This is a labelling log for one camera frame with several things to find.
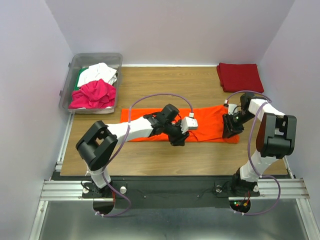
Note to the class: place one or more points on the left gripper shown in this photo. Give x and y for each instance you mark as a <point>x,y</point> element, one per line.
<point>179,139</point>

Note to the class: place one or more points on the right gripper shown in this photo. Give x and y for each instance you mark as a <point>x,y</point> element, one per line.
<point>229,128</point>

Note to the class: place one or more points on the orange t shirt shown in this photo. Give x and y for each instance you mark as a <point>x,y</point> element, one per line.
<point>209,119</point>

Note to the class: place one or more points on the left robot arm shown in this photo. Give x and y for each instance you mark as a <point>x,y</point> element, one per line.
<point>97,145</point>

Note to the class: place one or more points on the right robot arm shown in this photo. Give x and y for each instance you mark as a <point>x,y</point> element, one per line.
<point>275,138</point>

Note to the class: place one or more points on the folded dark red t shirt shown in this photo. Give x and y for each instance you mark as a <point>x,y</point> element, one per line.
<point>239,77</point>

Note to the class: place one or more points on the pink t shirt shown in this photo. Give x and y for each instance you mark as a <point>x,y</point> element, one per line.
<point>96,94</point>

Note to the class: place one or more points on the clear plastic bin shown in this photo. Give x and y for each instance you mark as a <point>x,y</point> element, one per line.
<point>83,60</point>

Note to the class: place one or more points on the white t shirt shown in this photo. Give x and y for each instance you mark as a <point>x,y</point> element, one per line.
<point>100,71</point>

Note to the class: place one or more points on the green t shirt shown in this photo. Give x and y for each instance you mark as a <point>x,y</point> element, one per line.
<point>78,82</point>

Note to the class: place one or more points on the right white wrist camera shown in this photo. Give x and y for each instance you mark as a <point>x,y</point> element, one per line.
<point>231,108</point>

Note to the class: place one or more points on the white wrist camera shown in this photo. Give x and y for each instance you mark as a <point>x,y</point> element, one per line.
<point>188,123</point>
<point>231,108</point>

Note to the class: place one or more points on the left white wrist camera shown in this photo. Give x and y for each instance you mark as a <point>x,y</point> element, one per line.
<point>188,123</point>

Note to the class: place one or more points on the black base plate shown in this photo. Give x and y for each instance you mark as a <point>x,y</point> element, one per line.
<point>164,192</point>

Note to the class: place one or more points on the aluminium frame rail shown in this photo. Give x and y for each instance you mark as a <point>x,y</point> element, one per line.
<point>58,190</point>

